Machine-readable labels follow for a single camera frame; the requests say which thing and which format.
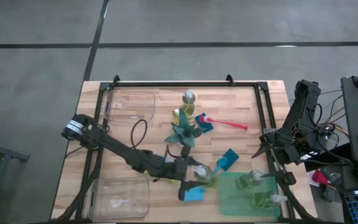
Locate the blue sponge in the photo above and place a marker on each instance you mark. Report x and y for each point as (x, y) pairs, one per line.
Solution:
(232, 157)
(194, 194)
(206, 127)

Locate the clear spray bottle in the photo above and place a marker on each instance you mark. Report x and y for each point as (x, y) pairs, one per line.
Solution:
(204, 175)

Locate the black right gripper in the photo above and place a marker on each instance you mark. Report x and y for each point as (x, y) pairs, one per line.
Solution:
(286, 147)

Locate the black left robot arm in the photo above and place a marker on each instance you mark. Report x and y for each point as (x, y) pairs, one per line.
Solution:
(117, 146)

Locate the translucent green plastic bin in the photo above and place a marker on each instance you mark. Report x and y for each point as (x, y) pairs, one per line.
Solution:
(228, 205)

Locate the blue dish brush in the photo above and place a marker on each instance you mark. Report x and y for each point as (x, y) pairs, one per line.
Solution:
(220, 164)

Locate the clear bottle tray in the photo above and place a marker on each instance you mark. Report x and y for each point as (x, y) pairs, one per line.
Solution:
(264, 199)

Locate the clear plastic bin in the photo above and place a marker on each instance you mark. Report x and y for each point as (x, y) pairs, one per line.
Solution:
(120, 193)
(129, 105)

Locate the snake plant in white pot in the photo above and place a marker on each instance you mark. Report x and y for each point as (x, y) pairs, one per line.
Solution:
(183, 132)

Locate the black metal table frame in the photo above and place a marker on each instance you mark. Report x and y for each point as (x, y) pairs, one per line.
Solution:
(182, 84)

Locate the yellow dish soap pump bottle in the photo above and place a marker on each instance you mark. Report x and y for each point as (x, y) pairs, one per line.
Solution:
(188, 104)

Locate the red dish brush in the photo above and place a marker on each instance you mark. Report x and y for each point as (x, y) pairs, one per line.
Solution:
(225, 123)

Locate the red funnel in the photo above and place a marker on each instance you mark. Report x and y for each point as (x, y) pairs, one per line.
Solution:
(319, 177)

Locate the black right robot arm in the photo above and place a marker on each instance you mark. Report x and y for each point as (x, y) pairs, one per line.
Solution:
(303, 105)

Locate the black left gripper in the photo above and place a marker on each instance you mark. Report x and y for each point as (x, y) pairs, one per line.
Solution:
(179, 169)

